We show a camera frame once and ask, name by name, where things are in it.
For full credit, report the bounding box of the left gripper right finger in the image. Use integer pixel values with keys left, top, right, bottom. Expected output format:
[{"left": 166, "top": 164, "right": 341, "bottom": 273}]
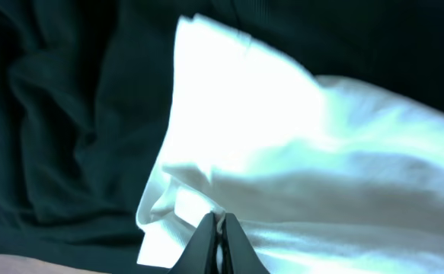
[{"left": 221, "top": 213, "right": 269, "bottom": 274}]

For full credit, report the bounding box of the black garment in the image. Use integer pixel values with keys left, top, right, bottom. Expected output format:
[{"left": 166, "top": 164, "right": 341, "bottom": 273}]
[{"left": 0, "top": 0, "right": 444, "bottom": 272}]

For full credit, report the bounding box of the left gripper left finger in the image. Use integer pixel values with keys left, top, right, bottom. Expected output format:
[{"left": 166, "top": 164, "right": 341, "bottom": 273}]
[{"left": 168, "top": 213, "right": 219, "bottom": 274}]

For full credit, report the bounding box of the white polo shirt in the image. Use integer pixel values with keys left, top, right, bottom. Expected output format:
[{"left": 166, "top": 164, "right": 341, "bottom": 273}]
[{"left": 136, "top": 15, "right": 444, "bottom": 273}]

